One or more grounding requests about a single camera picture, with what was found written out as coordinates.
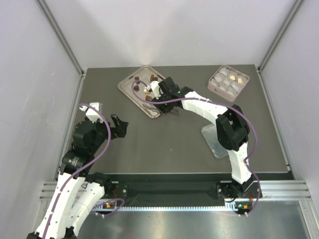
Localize metal tongs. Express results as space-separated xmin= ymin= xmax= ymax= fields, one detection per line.
xmin=142 ymin=104 xmax=179 ymax=116

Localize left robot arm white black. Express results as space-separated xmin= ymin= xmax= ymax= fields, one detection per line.
xmin=27 ymin=103 xmax=129 ymax=239

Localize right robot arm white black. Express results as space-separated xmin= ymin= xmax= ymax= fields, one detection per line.
xmin=145 ymin=77 xmax=253 ymax=198

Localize pink chocolate tin box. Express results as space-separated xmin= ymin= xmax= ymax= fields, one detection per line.
xmin=207 ymin=65 xmax=250 ymax=102

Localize silver metal tray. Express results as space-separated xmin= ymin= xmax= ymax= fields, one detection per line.
xmin=118 ymin=66 xmax=165 ymax=119

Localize silver tin lid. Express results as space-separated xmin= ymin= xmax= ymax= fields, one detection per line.
xmin=201 ymin=124 xmax=228 ymax=159

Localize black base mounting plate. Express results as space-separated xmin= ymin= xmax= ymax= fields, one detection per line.
xmin=98 ymin=173 xmax=261 ymax=207

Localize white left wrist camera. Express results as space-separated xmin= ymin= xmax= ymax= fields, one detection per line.
xmin=79 ymin=102 xmax=103 ymax=123

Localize aluminium frame rail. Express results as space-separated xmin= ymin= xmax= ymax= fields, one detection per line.
xmin=37 ymin=181 xmax=314 ymax=212

